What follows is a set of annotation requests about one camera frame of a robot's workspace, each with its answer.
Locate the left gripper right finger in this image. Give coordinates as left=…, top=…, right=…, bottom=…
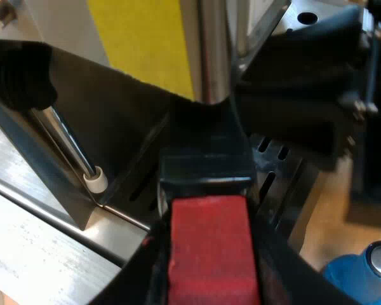
left=251, top=222, right=363, bottom=305

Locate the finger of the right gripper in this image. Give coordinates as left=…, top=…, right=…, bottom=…
left=240, top=5, right=370, bottom=97

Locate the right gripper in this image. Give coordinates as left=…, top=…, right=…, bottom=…
left=237, top=0, right=381, bottom=227

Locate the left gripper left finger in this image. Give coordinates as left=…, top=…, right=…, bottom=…
left=94, top=212, right=173, bottom=305

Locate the steel espresso machine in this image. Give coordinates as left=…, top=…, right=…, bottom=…
left=0, top=0, right=366, bottom=278

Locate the bright blue tamper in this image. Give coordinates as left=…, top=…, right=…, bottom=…
left=322, top=240, right=381, bottom=305

